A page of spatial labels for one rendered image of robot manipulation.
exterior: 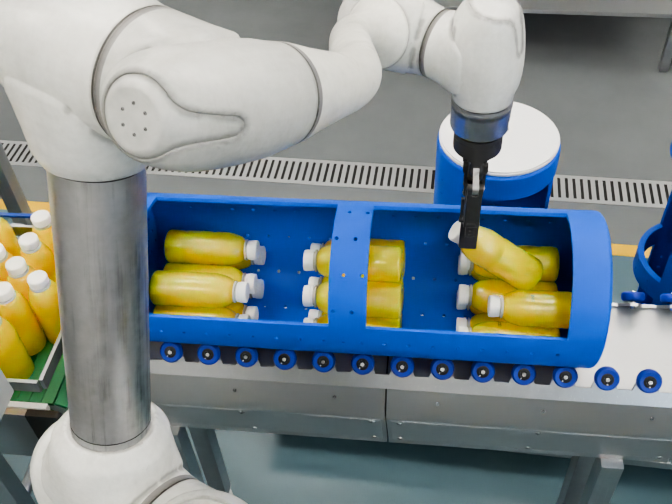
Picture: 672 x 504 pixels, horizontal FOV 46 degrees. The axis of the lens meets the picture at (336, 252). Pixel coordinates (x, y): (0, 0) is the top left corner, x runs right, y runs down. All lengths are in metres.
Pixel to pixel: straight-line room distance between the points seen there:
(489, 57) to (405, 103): 2.66
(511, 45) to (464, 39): 0.06
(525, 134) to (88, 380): 1.25
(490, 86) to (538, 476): 1.61
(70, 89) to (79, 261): 0.21
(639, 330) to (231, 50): 1.20
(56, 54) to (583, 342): 0.98
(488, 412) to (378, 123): 2.25
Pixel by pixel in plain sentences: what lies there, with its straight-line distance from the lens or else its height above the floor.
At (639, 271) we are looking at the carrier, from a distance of 2.29.
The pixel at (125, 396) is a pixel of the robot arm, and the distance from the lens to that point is 1.00.
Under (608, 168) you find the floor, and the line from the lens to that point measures 3.52.
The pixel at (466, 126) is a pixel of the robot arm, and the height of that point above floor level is 1.48.
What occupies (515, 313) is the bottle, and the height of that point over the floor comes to 1.11.
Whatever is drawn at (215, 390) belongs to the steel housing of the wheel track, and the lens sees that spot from 1.64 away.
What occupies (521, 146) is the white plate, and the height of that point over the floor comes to 1.04.
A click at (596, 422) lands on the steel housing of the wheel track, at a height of 0.86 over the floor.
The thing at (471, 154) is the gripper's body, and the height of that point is 1.43.
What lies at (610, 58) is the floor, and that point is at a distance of 4.19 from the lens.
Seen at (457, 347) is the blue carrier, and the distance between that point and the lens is 1.41.
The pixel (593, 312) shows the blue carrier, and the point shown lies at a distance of 1.38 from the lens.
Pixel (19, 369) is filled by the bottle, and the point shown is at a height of 0.94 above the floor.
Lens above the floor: 2.21
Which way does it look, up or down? 46 degrees down
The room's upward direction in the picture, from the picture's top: 4 degrees counter-clockwise
